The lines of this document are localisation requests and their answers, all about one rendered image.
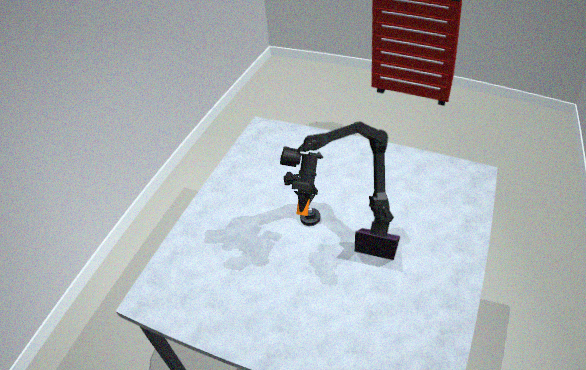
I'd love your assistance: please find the orange knob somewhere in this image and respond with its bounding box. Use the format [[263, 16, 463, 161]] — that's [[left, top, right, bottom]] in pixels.
[[296, 199, 310, 216]]

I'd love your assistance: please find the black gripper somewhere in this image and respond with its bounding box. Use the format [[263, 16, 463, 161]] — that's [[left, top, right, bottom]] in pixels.
[[291, 168, 318, 212]]

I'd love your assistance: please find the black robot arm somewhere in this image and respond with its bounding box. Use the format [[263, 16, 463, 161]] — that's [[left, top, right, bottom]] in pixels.
[[280, 121, 394, 238]]

